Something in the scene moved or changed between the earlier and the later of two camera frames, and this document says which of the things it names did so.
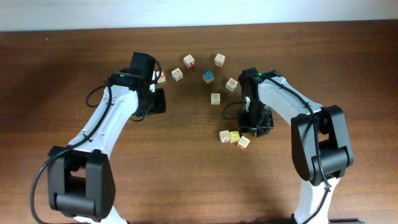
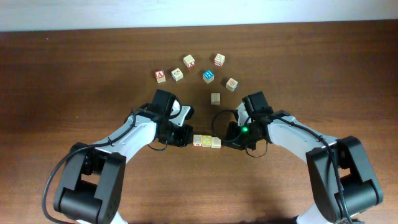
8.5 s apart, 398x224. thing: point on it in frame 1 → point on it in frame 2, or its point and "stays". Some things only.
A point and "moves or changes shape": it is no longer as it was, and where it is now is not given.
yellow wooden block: (234, 135) moves or changes shape
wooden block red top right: (219, 60) stays
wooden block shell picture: (232, 84) stays
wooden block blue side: (177, 74) stays
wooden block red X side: (189, 61) stays
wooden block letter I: (215, 98) stays
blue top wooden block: (208, 76) stays
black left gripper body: (159, 104) → (176, 134)
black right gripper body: (259, 125) → (232, 139)
